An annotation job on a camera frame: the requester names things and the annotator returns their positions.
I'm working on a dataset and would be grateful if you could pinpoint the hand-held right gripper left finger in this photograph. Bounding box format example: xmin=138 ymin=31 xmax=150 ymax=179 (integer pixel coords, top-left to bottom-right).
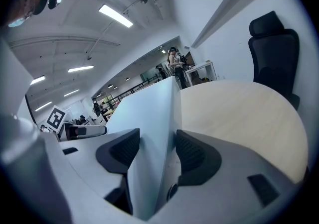
xmin=44 ymin=128 xmax=145 ymax=224

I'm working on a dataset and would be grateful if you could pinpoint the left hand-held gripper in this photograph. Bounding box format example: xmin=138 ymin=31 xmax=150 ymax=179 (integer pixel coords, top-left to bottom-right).
xmin=45 ymin=105 xmax=108 ymax=142

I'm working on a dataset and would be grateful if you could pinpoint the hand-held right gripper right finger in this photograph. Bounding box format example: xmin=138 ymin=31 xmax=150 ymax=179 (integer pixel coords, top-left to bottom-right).
xmin=149 ymin=129 xmax=299 ymax=224

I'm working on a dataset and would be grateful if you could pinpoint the light blue board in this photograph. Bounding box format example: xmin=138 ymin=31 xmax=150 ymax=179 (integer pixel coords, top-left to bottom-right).
xmin=104 ymin=75 xmax=181 ymax=222

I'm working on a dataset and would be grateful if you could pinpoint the round wooden table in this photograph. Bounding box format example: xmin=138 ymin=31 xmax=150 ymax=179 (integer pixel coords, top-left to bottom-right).
xmin=178 ymin=79 xmax=310 ymax=186

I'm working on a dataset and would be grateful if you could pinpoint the long ceiling light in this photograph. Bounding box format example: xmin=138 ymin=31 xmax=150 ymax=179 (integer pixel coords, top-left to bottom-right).
xmin=63 ymin=89 xmax=80 ymax=98
xmin=30 ymin=75 xmax=46 ymax=86
xmin=67 ymin=64 xmax=95 ymax=74
xmin=98 ymin=3 xmax=134 ymax=29
xmin=34 ymin=101 xmax=53 ymax=112

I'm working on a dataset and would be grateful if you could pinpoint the black metal railing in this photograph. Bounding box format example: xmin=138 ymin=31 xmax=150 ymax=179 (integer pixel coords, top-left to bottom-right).
xmin=109 ymin=75 xmax=166 ymax=102

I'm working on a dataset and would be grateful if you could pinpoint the white polka dot shirt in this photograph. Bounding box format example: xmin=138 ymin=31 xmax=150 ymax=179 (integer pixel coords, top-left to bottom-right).
xmin=0 ymin=35 xmax=34 ymax=119

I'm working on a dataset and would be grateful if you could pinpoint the white table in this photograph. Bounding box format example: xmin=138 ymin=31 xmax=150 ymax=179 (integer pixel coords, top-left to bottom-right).
xmin=184 ymin=60 xmax=218 ymax=87

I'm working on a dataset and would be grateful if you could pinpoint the light blue face mask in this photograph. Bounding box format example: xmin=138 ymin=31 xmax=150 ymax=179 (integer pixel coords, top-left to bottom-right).
xmin=7 ymin=16 xmax=27 ymax=28

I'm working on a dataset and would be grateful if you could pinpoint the black office chair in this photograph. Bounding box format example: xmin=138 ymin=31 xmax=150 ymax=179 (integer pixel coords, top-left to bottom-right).
xmin=248 ymin=10 xmax=302 ymax=112

